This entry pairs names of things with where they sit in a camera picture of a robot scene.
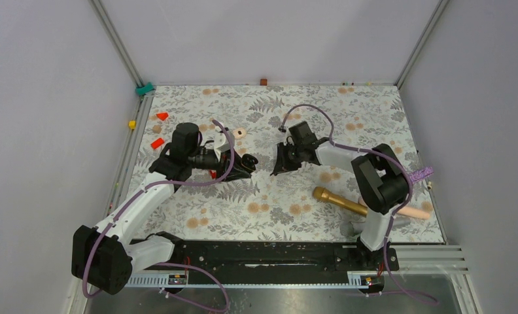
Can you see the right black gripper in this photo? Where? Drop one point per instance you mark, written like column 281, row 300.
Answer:
column 282, row 165

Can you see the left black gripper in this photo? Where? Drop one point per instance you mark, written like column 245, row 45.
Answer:
column 225, row 162

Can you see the black earbud case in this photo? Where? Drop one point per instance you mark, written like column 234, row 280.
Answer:
column 249, row 162

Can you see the pink earbud charging case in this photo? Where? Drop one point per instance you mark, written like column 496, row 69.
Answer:
column 239, row 133

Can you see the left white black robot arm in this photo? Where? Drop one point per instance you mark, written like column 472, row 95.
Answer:
column 104, row 257

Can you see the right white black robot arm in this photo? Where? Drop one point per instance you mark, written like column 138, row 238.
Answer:
column 381, row 179

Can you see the floral table mat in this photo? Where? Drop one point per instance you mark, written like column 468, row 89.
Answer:
column 266, row 207

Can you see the gold microphone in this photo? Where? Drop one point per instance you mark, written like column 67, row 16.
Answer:
column 324, row 195

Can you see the red flat block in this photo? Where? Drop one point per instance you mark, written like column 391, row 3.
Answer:
column 157, row 143

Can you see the grey microphone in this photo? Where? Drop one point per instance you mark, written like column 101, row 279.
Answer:
column 354, row 229

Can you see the red triangular block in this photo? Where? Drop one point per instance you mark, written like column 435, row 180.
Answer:
column 162, row 116

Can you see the yellow cube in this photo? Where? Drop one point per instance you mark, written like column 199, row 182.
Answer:
column 132, row 125

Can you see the pink microphone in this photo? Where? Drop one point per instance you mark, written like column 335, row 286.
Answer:
column 405, row 211

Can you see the teal block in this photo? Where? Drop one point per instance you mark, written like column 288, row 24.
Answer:
column 141, row 91

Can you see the purple glitter microphone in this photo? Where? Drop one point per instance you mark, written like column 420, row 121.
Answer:
column 421, row 174

